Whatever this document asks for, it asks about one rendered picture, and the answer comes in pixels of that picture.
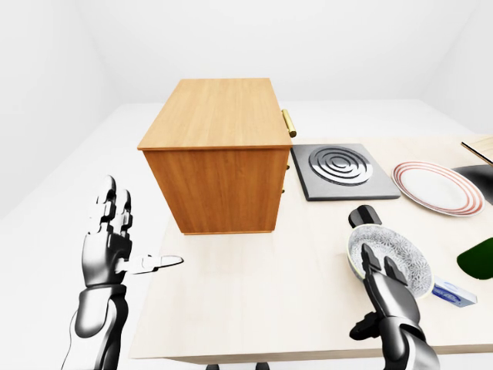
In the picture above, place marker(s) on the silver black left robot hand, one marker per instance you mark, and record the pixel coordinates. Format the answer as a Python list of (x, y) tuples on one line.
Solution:
[(102, 254)]

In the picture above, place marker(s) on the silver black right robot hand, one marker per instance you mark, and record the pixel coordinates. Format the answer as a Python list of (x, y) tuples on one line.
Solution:
[(393, 297)]

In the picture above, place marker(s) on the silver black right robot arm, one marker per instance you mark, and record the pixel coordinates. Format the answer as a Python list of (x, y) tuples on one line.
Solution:
[(408, 347)]

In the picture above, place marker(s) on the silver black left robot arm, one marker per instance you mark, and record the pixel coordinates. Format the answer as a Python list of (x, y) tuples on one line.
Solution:
[(94, 327)]

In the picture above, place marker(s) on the patterned grey-white bowl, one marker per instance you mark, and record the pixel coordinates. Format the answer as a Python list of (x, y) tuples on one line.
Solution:
[(404, 250)]

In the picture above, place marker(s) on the wooden cabinet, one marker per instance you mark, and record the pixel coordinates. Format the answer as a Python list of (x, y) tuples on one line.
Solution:
[(215, 154)]

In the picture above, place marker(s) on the blue and white printed box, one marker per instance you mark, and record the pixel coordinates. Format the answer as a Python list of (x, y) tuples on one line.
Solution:
[(452, 293)]

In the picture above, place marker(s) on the dark green rounded object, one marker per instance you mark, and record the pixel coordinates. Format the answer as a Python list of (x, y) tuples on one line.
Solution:
[(479, 262)]

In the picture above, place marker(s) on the flat dark stove plate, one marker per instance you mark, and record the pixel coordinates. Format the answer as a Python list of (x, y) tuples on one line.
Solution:
[(369, 185)]

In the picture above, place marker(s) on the white plate with red rings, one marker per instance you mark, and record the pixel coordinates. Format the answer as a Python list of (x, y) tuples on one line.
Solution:
[(431, 189)]

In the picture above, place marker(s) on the glossy black object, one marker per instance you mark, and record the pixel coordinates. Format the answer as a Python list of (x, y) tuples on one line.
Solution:
[(477, 177)]

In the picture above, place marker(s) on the small dark shape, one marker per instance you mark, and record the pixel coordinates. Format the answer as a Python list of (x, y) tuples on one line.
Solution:
[(263, 366), (212, 367)]

